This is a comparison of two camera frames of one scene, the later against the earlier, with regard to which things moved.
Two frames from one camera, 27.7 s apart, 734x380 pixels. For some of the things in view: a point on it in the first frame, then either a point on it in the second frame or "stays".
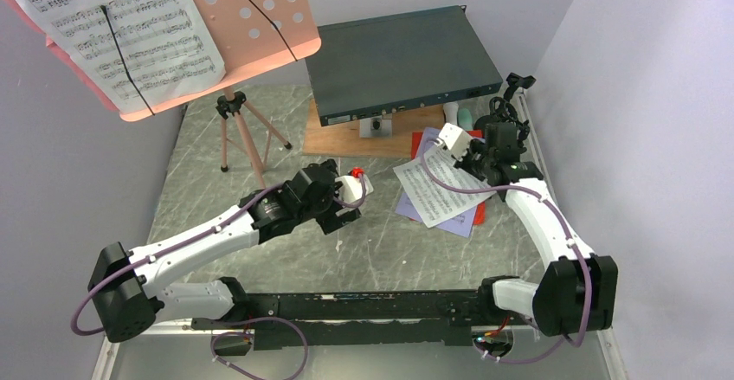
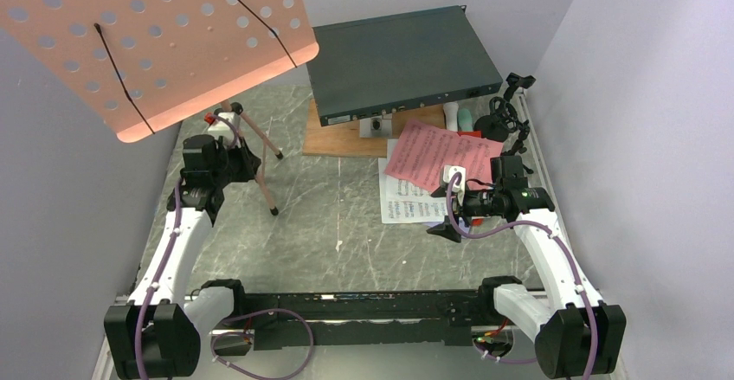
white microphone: [451, 112] stays
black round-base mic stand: [513, 81] stays
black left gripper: [330, 220] to [249, 162]
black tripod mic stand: [506, 112] stays
